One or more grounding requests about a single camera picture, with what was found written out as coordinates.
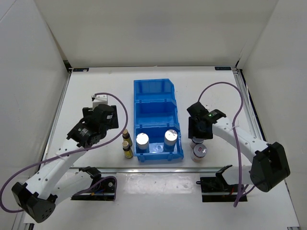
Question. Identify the front small amber bottle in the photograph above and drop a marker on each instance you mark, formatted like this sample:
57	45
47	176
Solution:
127	150

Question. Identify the blue three-compartment plastic bin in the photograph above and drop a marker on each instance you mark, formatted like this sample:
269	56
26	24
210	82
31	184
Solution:
155	112

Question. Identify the rear small amber bottle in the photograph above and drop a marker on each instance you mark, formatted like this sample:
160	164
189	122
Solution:
126	137

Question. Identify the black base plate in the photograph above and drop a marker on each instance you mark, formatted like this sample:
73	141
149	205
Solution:
105	190
213	191

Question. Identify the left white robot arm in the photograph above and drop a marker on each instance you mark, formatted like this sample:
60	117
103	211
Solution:
39	195

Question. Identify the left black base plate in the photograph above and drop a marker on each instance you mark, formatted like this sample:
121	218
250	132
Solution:
105	190

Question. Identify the red-logo lid jar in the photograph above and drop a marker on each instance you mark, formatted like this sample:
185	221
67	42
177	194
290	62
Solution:
195	141
198	153

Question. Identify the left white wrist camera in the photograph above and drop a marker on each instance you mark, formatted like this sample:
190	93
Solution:
98	100

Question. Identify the silver-lid blue-label bottle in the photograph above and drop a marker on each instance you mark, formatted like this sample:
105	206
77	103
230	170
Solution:
142	141
170	139

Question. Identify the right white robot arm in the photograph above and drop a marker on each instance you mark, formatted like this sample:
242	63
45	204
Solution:
269	165

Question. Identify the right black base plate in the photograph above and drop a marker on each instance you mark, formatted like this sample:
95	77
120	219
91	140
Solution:
213	191

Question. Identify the small amber bottle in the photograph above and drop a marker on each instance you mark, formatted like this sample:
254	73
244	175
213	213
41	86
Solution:
126	137
127	150

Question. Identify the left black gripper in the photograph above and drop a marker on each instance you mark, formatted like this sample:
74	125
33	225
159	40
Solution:
112	123

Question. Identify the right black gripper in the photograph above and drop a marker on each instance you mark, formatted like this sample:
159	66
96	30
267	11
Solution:
192	132

